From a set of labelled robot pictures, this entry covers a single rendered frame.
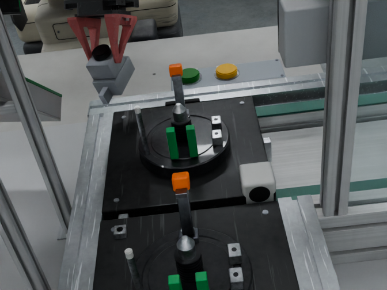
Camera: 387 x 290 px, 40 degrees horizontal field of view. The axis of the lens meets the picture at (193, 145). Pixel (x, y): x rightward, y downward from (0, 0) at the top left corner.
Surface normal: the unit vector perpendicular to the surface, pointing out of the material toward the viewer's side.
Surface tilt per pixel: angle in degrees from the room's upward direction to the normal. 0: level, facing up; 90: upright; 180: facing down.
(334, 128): 90
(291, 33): 90
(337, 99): 90
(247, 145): 0
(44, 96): 90
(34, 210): 0
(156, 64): 0
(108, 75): 101
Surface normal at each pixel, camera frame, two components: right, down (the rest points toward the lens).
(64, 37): 0.04, 0.73
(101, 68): -0.29, 0.76
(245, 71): -0.11, -0.77
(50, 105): 0.99, 0.00
